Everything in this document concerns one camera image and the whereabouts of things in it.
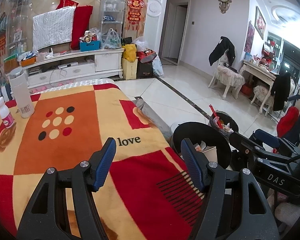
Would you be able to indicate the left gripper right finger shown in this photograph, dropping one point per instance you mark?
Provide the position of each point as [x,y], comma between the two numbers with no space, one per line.
[196,164]

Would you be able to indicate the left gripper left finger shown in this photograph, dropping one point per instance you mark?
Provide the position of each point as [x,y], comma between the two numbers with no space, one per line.
[100,163]

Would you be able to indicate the black trash bin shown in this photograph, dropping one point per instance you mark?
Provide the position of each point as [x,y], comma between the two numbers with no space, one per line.
[198,132]

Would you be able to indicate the orange red checkered blanket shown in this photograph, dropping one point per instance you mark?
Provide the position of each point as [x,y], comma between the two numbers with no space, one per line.
[147,193]

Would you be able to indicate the white dining table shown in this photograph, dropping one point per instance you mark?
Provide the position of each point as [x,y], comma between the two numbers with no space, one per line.
[258,72]

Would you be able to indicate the white TV cabinet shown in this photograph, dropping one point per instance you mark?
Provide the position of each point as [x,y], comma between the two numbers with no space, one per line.
[75,65]

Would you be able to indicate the black shopping bag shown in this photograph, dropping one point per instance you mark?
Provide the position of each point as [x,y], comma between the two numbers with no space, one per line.
[144,70]

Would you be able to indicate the small white pink bottle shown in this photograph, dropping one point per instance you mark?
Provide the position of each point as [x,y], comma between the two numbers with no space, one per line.
[5,114]

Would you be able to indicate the yellow bag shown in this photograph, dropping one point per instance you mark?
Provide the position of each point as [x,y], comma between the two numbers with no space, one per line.
[129,52]

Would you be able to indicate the white chair with black coat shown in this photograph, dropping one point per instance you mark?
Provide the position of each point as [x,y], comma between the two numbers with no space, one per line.
[224,54]

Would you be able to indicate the tall white cup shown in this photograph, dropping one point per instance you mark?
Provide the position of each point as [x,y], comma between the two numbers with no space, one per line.
[18,82]

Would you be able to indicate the blue storage basket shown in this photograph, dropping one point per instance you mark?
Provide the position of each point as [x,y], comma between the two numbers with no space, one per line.
[93,45]

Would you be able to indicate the white plastic bag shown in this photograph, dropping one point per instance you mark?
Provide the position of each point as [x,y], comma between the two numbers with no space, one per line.
[112,41]

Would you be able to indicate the covered television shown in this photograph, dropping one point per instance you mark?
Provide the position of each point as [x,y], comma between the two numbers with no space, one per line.
[53,28]

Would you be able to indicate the red pillow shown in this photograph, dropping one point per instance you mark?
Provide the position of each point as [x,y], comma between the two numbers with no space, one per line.
[82,16]

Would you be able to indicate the red chinese knot decoration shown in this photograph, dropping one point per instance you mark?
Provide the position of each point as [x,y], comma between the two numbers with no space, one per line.
[134,13]

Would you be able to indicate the framed wall picture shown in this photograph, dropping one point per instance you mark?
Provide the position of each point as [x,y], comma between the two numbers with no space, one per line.
[260,24]

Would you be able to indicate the wall clock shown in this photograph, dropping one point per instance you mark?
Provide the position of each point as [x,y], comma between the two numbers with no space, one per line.
[224,5]

